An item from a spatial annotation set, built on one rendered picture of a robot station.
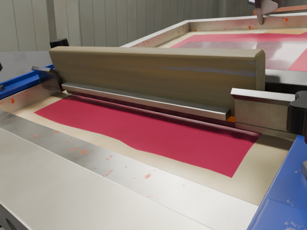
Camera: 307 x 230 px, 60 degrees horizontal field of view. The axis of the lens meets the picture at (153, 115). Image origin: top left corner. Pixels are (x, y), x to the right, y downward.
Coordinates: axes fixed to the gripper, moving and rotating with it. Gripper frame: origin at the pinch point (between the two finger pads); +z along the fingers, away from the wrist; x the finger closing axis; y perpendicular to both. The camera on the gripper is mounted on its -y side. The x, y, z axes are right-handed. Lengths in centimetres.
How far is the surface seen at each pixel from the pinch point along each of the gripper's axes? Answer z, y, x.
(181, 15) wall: 52, -261, 339
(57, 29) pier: 17, -257, 84
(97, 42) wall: 48, -271, 144
